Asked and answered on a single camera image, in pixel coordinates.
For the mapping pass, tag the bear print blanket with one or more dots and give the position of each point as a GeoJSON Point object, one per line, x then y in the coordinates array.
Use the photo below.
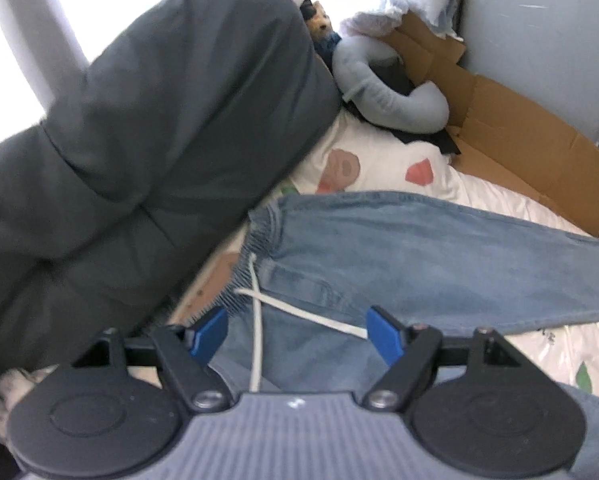
{"type": "Point", "coordinates": [504, 200]}

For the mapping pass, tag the flat brown cardboard sheet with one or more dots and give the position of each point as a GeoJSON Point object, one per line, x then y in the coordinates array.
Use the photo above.
{"type": "Point", "coordinates": [519, 135]}

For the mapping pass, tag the black cloth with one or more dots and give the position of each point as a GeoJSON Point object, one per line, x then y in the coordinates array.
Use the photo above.
{"type": "Point", "coordinates": [429, 140]}

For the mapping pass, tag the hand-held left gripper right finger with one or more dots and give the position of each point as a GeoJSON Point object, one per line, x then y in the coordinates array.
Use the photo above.
{"type": "Point", "coordinates": [384, 332]}

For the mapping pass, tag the spotted fluffy cloth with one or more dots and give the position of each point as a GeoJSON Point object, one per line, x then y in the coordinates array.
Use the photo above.
{"type": "Point", "coordinates": [9, 395]}

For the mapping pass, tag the grey plush elephant toy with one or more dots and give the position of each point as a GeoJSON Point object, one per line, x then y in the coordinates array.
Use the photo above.
{"type": "Point", "coordinates": [389, 105]}

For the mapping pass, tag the dark grey pillow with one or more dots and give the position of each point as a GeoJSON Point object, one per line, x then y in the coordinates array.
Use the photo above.
{"type": "Point", "coordinates": [154, 135]}

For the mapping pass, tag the grey plastic-wrapped mattress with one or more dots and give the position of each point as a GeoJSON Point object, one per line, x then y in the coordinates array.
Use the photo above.
{"type": "Point", "coordinates": [539, 35]}

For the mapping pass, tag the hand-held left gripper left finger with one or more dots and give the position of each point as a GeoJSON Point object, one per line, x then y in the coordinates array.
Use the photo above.
{"type": "Point", "coordinates": [210, 332]}

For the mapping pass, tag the blue denim jeans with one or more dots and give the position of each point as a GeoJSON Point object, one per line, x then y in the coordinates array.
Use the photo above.
{"type": "Point", "coordinates": [404, 255]}

